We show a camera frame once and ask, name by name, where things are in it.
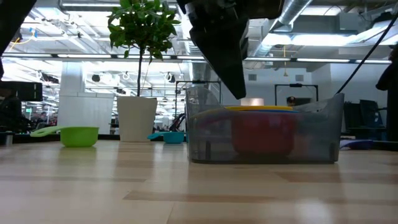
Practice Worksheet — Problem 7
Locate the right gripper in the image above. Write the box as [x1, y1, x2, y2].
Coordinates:
[176, 0, 285, 101]

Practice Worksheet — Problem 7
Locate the large blue measuring cup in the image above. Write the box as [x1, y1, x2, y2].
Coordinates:
[226, 108, 300, 114]

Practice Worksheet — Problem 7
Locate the red measuring cup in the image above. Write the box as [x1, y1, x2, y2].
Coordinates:
[230, 111, 297, 157]

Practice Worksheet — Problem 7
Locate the teal measuring cup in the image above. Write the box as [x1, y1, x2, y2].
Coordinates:
[147, 131, 187, 145]

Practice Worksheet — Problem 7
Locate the grey translucent plastic basket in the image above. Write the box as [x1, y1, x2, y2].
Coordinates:
[185, 86, 345, 165]

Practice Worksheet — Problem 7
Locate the small dark blue measuring cup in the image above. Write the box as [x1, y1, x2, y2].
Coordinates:
[339, 139, 374, 151]

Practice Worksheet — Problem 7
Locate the green measuring cup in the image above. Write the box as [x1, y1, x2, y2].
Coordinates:
[30, 126, 100, 148]

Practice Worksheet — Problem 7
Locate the glowing beige panel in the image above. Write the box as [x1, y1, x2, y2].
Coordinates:
[239, 97, 265, 107]

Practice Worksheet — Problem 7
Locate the green leafy plant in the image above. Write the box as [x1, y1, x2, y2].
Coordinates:
[107, 0, 182, 97]

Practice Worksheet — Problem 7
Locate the white plant pot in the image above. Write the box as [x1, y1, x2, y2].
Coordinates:
[116, 95, 159, 143]

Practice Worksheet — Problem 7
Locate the black computer monitor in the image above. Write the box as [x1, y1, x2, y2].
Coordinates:
[0, 81, 44, 102]

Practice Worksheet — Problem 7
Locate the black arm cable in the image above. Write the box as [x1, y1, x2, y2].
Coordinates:
[335, 14, 398, 95]

